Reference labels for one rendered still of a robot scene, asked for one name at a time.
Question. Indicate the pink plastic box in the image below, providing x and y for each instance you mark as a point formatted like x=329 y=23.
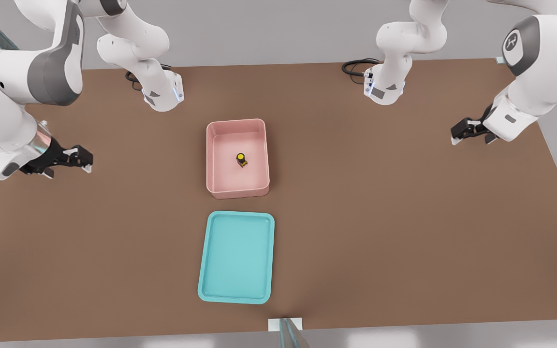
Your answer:
x=238 y=179

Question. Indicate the pale blue-green tray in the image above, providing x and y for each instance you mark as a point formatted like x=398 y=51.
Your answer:
x=237 y=257

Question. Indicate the yellow and black button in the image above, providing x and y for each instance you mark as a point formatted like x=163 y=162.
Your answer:
x=241 y=159

